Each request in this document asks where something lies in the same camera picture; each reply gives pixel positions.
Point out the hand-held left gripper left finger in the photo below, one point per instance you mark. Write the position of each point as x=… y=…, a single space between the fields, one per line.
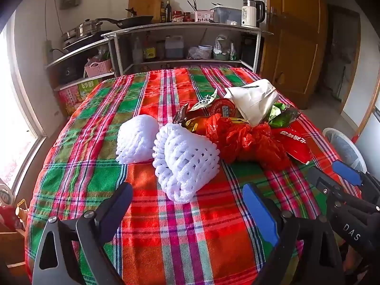
x=118 y=202

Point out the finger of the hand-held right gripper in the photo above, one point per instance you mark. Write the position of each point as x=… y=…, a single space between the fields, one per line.
x=346 y=172
x=322 y=182

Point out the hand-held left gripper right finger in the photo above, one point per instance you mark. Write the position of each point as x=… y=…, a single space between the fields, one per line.
x=259 y=213

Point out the white round bin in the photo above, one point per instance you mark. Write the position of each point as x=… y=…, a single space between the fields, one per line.
x=326 y=132

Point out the red snack bag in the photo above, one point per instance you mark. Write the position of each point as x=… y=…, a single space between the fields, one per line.
x=294 y=142

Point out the small white foam fruit net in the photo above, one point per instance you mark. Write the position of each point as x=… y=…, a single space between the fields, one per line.
x=133 y=139

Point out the red plastic bag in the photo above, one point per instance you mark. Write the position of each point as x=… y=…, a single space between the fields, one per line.
x=243 y=142

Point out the large white foam fruit net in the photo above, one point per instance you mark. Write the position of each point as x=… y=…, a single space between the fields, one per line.
x=184 y=166

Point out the green snack wrapper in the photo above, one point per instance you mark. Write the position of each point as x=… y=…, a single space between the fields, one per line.
x=282 y=118

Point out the white paper bag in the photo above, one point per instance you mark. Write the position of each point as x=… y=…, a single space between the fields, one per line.
x=255 y=101

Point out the red and gold snack packet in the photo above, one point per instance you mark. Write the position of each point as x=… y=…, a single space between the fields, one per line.
x=193 y=123

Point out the black white snack wrapper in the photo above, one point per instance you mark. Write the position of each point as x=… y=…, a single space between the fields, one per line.
x=204 y=100

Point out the clear plastic bin liner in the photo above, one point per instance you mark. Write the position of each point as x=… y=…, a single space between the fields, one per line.
x=341 y=148

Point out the red green plaid tablecloth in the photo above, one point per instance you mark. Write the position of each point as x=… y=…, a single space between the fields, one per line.
x=184 y=237

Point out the green printed carton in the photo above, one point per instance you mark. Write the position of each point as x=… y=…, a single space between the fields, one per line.
x=77 y=95

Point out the brown wooden door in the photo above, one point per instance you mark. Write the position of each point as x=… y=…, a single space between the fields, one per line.
x=294 y=50

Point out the pink plastic basket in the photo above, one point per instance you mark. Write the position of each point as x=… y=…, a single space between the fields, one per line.
x=99 y=68

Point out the black cooker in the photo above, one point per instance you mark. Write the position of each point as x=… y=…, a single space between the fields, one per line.
x=68 y=71

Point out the window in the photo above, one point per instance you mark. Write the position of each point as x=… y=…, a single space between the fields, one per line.
x=12 y=109

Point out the clear plastic bottle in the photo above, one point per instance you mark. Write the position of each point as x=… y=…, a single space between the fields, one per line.
x=138 y=53

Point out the yellow label sauce bottle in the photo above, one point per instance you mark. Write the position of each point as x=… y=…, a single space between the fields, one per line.
x=150 y=52

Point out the grey stove stand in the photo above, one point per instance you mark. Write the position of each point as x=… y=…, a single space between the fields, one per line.
x=80 y=52

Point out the green white packet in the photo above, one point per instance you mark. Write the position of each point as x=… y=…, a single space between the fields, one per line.
x=233 y=53

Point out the brown glass jar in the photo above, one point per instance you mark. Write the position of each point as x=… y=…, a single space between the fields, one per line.
x=160 y=50

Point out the green bowl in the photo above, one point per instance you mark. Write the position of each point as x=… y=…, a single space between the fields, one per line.
x=221 y=56

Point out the white plastic jug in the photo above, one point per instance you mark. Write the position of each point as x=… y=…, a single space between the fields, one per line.
x=174 y=49

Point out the black gas stove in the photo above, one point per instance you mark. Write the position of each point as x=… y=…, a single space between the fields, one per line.
x=89 y=41

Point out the clear plastic bag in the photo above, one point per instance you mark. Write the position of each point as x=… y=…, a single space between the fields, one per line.
x=193 y=53

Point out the white lidded tub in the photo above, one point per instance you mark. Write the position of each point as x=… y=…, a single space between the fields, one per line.
x=205 y=52

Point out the white plastic bag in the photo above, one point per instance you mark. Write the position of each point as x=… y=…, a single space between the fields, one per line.
x=221 y=43

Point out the steel steamer pot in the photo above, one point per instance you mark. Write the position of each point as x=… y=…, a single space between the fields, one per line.
x=86 y=28

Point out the black wok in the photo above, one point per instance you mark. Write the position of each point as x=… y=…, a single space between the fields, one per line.
x=133 y=20

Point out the white electric kettle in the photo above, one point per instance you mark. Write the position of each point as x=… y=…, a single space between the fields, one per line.
x=248 y=14

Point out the grey metal shelf unit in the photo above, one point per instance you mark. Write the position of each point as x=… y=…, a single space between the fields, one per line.
x=178 y=26

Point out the clear lidded plastic container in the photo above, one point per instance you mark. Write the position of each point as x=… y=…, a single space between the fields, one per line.
x=227 y=14

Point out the amber sauce bottle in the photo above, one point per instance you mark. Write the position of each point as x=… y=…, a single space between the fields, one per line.
x=162 y=13

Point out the dark glass oil bottle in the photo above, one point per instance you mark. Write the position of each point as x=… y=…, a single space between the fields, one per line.
x=168 y=12

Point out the wooden cutting board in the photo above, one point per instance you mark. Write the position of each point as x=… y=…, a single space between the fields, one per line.
x=145 y=3

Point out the pink utensil holder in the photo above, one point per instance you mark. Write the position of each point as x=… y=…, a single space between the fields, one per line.
x=204 y=16

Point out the dark chopsticks bundle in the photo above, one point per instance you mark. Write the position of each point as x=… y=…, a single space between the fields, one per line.
x=193 y=5

